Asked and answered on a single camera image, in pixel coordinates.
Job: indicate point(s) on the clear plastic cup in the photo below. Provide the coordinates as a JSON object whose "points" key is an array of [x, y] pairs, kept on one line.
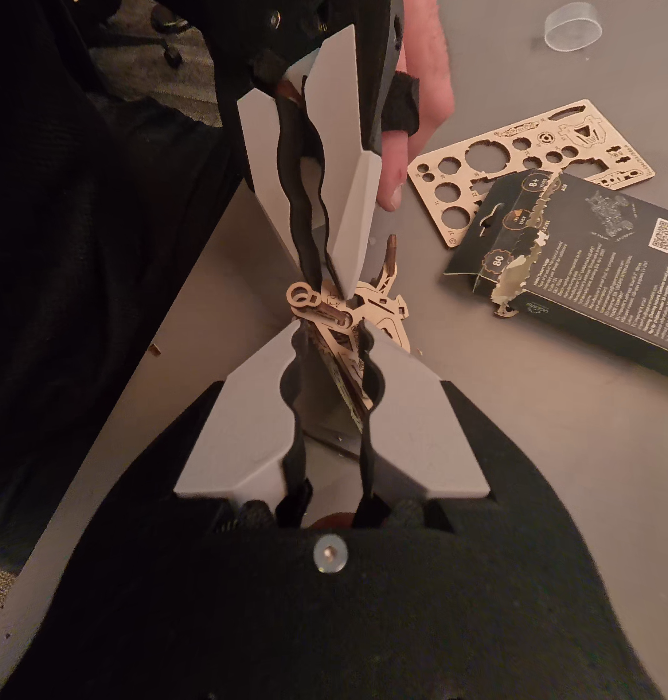
{"points": [[573, 27]]}

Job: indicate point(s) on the black chair base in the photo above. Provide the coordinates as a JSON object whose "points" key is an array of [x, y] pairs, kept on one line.
{"points": [[167, 33]]}

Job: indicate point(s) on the person's left hand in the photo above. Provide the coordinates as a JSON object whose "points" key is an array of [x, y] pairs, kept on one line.
{"points": [[435, 82]]}

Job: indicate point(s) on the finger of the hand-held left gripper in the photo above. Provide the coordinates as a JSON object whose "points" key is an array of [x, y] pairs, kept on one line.
{"points": [[345, 136], [263, 147]]}

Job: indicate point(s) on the wooden body plate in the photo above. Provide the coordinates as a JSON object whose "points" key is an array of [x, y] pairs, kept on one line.
{"points": [[388, 317]]}

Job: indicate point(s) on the punched wooden parts sheet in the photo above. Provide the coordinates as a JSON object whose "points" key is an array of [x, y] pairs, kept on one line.
{"points": [[476, 164]]}

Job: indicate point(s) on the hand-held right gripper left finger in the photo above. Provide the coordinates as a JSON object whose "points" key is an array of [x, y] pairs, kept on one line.
{"points": [[241, 437]]}

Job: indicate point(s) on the black model kit box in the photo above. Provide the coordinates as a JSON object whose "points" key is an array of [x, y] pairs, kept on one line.
{"points": [[585, 284]]}

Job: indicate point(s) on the wooden model frame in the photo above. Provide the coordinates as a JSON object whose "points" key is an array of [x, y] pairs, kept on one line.
{"points": [[339, 339]]}

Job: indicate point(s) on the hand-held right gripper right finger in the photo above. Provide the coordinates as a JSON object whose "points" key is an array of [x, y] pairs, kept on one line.
{"points": [[427, 437]]}

